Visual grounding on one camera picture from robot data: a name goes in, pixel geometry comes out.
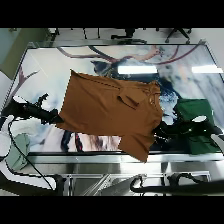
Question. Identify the black office chair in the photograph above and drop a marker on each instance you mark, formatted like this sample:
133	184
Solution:
180	32
128	33

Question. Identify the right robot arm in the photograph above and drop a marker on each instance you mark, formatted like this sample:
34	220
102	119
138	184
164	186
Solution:
196	128

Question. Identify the brown shirt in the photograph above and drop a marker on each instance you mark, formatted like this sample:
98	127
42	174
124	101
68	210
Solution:
100	106

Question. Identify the dark green garment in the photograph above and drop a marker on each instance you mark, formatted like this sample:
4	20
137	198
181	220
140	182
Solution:
195	108

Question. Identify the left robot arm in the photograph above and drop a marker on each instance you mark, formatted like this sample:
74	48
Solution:
20	108

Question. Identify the pale green garment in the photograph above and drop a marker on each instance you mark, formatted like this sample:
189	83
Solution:
18	151

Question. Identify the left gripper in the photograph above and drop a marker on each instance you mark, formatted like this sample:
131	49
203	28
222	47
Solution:
52	117

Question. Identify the silver frame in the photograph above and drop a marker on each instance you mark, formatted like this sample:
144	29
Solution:
100	159

